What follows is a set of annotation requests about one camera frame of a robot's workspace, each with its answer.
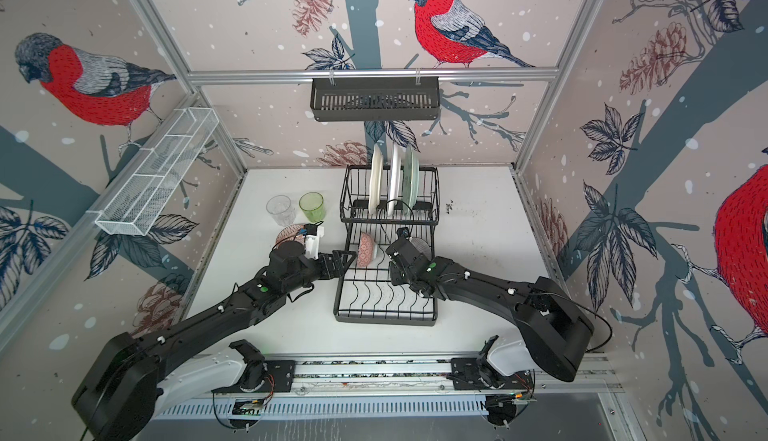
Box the cream plate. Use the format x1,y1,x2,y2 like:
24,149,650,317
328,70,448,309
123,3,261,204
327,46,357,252
368,144,384,218

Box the green glass tumbler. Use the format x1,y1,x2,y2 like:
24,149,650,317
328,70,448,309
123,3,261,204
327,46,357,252
299,192,326,223

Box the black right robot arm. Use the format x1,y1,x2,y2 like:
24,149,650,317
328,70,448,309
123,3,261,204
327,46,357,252
386,238,594,382

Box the white patterned plate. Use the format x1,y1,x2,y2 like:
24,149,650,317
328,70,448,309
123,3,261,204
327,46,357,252
387,144,403,216

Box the horizontal aluminium frame bar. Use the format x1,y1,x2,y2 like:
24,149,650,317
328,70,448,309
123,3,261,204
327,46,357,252
187,68,560,87

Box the black hanging wall basket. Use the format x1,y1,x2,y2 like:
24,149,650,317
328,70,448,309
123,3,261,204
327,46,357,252
310,77,441,122

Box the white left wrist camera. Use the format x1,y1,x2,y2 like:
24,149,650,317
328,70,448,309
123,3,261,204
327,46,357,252
300,221,324,260

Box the clear plastic cup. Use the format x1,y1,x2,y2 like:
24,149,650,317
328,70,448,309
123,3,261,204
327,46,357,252
266,195,296,227

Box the black wire dish rack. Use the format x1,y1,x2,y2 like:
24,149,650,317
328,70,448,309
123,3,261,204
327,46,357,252
332,164,442,327

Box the pale green plate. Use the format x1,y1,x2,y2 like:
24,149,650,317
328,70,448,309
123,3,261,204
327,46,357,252
402,147,420,210

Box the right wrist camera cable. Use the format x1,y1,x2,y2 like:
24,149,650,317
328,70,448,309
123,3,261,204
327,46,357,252
377,198,421,244

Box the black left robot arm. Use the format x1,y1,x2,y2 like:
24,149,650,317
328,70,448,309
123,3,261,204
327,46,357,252
71,241,357,440

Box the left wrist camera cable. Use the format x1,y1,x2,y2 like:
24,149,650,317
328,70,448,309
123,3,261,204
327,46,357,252
272,222,325,253

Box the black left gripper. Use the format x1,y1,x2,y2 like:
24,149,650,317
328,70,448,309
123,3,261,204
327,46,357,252
284,250,357,295

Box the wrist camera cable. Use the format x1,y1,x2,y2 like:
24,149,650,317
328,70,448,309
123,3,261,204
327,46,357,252
272,222,325,253
377,198,421,244

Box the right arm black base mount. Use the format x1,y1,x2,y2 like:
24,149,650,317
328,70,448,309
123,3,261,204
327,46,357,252
446,335,506,390

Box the orange and blue patterned bowl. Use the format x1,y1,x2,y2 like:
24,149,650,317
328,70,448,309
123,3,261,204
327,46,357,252
274,224,306,248

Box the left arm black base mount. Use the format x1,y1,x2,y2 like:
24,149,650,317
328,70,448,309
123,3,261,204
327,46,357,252
214,340,297,395

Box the white mesh wall shelf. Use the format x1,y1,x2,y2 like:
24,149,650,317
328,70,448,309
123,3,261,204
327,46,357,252
95,107,219,236

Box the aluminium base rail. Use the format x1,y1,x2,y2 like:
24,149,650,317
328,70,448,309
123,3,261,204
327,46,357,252
153,356,623,429

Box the pink floral bowl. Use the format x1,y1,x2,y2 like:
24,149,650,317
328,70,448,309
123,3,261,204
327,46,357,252
357,232,378,269

